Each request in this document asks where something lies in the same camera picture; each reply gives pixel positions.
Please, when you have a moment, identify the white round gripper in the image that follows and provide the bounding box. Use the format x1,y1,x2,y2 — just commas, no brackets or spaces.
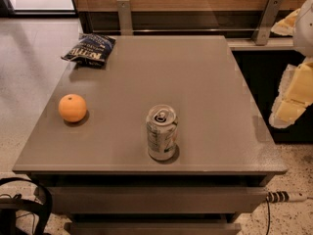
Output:
269,0,313,128

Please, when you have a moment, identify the silver 7up soda can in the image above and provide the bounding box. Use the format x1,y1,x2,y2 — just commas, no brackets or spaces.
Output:
146,105,178,161

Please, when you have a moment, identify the blue Kettle chip bag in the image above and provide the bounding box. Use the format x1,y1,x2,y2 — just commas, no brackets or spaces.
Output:
62,33,115,68

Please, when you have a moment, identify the grey side shelf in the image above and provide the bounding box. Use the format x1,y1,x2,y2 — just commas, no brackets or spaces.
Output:
227,38,293,51

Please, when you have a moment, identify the white power strip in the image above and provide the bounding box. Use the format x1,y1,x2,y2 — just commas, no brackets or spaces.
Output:
267,191,308,203

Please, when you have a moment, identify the orange fruit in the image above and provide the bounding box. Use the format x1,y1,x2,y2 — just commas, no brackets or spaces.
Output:
59,94,87,122

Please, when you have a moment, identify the grey lower drawer front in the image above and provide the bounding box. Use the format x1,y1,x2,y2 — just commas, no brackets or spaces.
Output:
68,222,241,235

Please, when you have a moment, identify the grey drawer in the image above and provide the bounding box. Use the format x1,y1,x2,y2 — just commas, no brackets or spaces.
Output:
68,222,241,235
49,186,266,214

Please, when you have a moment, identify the grey upper drawer front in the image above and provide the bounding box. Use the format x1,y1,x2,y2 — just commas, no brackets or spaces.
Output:
49,186,266,214

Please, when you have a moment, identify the right metal wall bracket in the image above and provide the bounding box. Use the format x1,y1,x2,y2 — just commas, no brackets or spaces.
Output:
251,0,284,45

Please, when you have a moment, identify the metal wall bracket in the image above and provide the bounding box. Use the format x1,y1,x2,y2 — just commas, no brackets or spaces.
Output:
116,0,133,35
251,0,284,45

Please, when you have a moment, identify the black power cable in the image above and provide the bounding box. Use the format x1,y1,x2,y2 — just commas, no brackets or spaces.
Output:
265,199,272,235

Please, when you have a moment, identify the left metal wall bracket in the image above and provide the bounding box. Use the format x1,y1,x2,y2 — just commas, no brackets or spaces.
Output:
116,0,133,35

